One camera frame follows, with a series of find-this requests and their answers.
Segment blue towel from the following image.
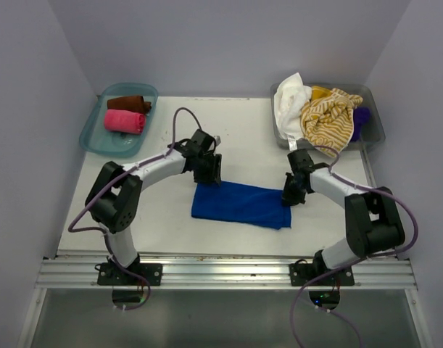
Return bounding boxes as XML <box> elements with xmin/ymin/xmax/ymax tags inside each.
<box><xmin>191</xmin><ymin>181</ymin><xmax>291</xmax><ymax>230</ymax></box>

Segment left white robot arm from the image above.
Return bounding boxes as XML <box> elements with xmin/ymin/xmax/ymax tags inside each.
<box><xmin>85</xmin><ymin>129</ymin><xmax>222</xmax><ymax>285</ymax></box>

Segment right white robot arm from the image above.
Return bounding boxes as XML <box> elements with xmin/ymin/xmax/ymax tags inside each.
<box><xmin>281</xmin><ymin>149</ymin><xmax>405</xmax><ymax>285</ymax></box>

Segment yellow white striped towel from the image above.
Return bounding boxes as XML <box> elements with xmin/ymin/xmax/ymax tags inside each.
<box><xmin>300</xmin><ymin>88</ymin><xmax>363</xmax><ymax>158</ymax></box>

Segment brown rolled towel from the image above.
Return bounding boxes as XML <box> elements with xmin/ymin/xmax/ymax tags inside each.
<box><xmin>107</xmin><ymin>95</ymin><xmax>152</xmax><ymax>114</ymax></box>

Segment pink rolled towel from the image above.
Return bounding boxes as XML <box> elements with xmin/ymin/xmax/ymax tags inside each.
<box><xmin>103</xmin><ymin>109</ymin><xmax>146</xmax><ymax>134</ymax></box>

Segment grey plastic bin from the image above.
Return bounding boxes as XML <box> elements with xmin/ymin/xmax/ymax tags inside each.
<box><xmin>270</xmin><ymin>82</ymin><xmax>386</xmax><ymax>150</ymax></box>

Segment purple towel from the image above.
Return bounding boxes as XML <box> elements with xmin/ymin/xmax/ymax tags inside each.
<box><xmin>350</xmin><ymin>107</ymin><xmax>371</xmax><ymax>143</ymax></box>

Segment mustard yellow towel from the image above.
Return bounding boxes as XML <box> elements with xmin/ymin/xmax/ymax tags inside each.
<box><xmin>311</xmin><ymin>86</ymin><xmax>332</xmax><ymax>102</ymax></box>

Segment teal plastic tray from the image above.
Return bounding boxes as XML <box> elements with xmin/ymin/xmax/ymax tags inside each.
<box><xmin>79</xmin><ymin>83</ymin><xmax>159</xmax><ymax>158</ymax></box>

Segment aluminium mounting rail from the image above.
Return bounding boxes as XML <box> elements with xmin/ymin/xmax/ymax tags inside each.
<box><xmin>35</xmin><ymin>251</ymin><xmax>417</xmax><ymax>290</ymax></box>

